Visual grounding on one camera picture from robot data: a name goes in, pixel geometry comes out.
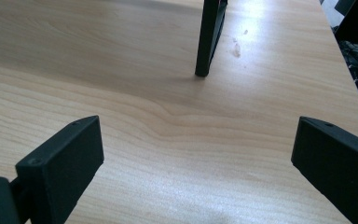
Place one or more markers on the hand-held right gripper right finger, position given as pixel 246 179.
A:
pixel 338 168

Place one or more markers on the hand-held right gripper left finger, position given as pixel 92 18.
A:
pixel 62 168

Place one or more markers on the black shelf with metal legs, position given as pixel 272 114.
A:
pixel 209 34

